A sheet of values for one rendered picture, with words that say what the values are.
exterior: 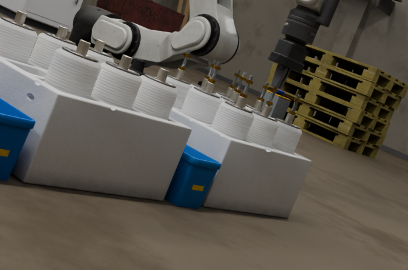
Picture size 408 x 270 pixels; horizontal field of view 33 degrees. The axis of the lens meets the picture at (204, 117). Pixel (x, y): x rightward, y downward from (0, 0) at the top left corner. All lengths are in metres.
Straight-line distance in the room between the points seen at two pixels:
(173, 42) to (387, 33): 9.45
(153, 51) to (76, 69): 1.10
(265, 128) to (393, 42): 9.77
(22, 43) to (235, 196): 0.65
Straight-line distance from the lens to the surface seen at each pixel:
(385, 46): 11.58
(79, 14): 2.72
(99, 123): 1.37
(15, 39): 1.53
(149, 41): 2.45
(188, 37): 2.27
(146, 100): 1.50
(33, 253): 1.01
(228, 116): 1.72
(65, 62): 1.34
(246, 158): 1.74
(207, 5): 2.32
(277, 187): 1.90
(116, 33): 2.50
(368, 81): 6.77
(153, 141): 1.48
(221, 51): 2.29
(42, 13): 6.21
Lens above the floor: 0.35
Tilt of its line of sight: 5 degrees down
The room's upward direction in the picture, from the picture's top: 22 degrees clockwise
